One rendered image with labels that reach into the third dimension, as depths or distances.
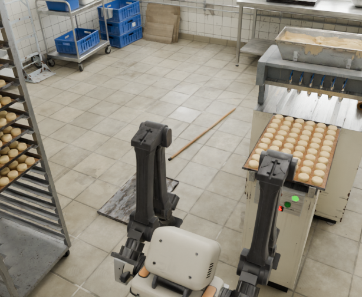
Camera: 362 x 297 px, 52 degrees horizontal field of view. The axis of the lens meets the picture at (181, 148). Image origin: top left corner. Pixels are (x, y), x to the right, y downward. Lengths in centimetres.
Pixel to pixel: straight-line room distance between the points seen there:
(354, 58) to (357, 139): 50
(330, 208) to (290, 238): 78
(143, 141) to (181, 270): 42
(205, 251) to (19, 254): 173
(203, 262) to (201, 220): 170
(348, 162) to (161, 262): 168
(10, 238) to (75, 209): 55
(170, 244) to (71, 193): 212
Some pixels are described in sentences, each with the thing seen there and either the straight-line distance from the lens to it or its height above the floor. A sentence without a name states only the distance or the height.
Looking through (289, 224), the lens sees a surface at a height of 60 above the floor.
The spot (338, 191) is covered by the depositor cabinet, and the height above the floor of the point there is 35.
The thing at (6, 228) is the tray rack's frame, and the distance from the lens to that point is 290.
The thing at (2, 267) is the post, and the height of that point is 46.
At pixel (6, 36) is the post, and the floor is 154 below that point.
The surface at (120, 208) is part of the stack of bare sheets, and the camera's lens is 298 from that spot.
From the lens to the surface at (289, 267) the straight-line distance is 231.
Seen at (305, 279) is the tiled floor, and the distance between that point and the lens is 263.
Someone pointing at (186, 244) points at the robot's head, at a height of 116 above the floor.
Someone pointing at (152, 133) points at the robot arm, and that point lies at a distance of 123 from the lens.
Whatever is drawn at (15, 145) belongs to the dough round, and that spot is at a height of 97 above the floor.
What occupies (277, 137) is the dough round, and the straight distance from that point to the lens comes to 211.
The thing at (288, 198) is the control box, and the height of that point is 80.
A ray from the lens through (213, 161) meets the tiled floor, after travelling 343.
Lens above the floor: 205
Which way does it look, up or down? 35 degrees down
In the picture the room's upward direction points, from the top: 1 degrees counter-clockwise
